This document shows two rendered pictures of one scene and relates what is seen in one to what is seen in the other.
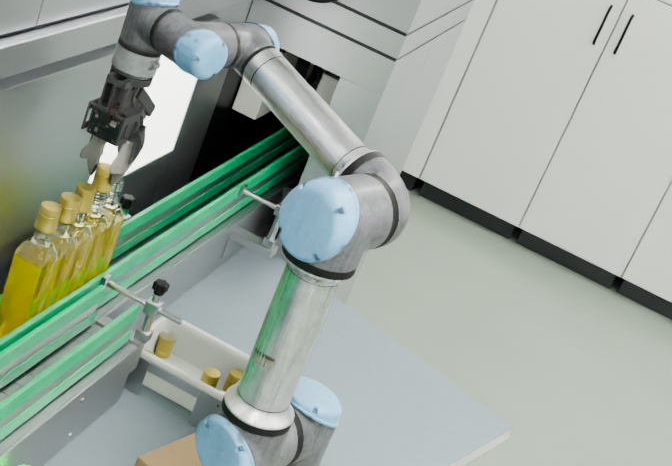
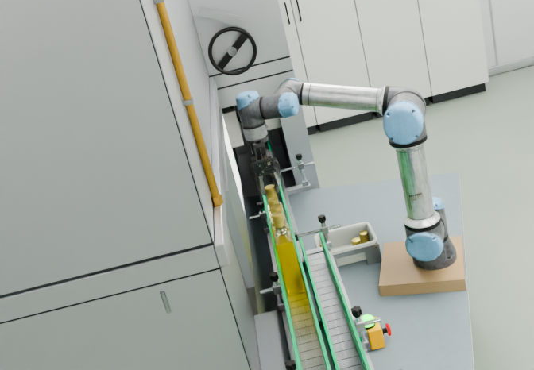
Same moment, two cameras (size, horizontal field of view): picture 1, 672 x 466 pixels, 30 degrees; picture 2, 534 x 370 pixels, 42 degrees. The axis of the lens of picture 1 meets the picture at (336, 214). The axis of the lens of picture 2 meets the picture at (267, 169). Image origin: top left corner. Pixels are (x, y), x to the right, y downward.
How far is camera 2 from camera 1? 0.83 m
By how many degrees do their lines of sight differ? 10
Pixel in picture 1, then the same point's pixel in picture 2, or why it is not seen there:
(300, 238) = (404, 134)
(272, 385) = (427, 203)
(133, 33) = (251, 120)
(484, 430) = (452, 181)
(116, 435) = (354, 290)
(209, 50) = (293, 99)
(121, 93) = (261, 149)
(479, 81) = not seen: hidden behind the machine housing
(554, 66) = not seen: hidden behind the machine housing
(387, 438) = not seen: hidden behind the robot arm
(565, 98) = (295, 55)
